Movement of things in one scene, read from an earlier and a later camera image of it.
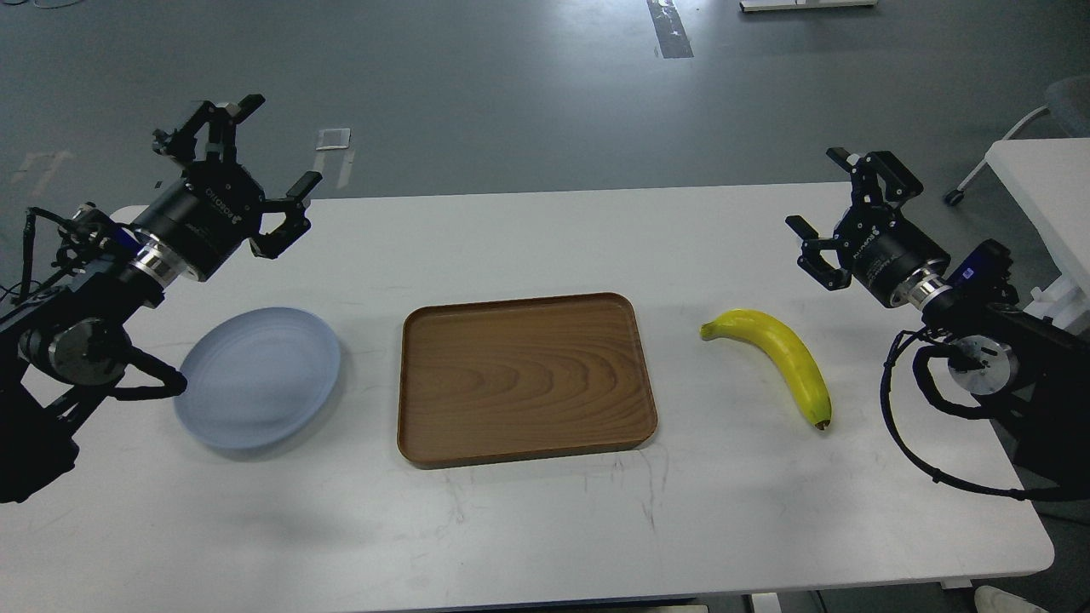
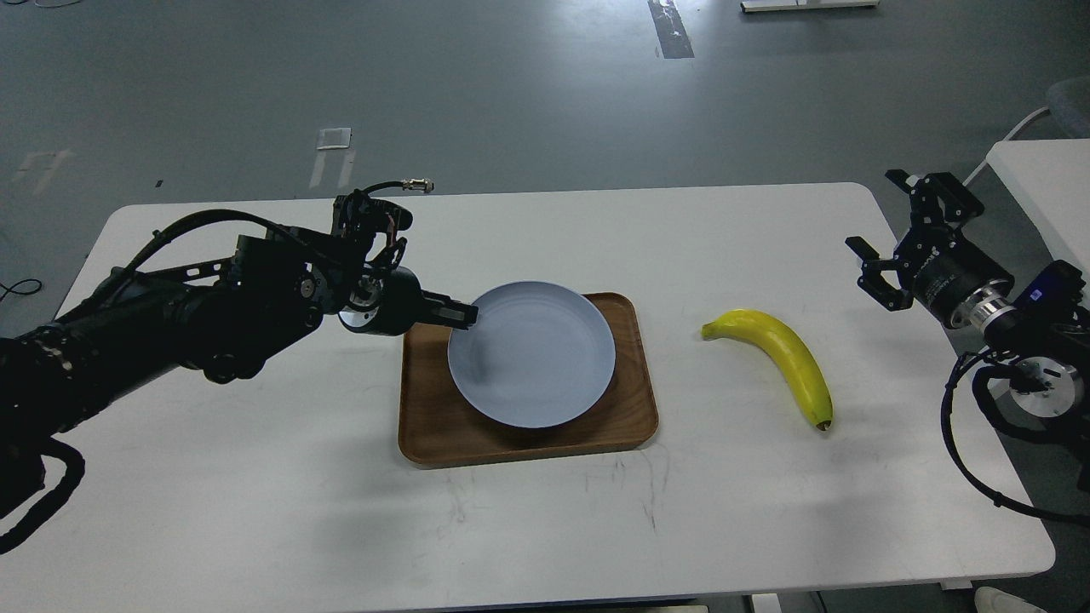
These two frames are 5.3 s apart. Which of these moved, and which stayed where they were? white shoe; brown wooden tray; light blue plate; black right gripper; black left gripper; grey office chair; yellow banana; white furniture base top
Moved: black right gripper; light blue plate; black left gripper
Stayed: white shoe; brown wooden tray; yellow banana; grey office chair; white furniture base top
